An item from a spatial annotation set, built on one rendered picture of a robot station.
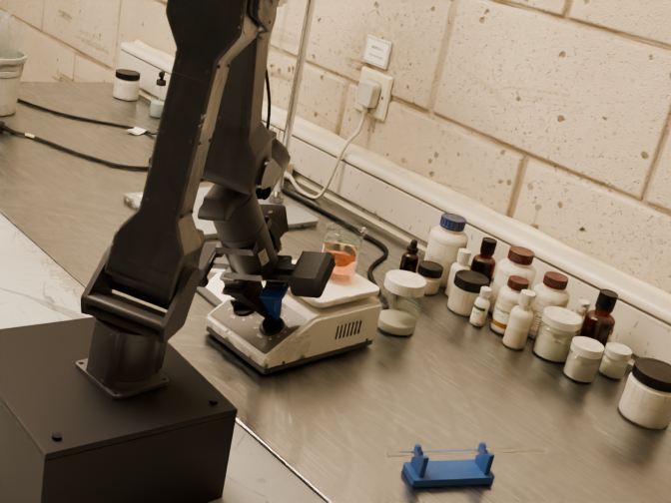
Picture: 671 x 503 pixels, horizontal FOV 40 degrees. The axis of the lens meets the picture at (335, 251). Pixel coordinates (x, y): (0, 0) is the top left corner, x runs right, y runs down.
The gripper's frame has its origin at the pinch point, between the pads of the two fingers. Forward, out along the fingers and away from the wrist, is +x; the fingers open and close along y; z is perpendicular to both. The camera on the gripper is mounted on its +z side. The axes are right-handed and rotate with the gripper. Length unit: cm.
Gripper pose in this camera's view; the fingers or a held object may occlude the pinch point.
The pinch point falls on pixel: (267, 297)
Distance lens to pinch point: 114.1
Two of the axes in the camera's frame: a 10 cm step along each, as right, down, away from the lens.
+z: 3.1, -6.8, 6.6
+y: -9.3, -0.7, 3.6
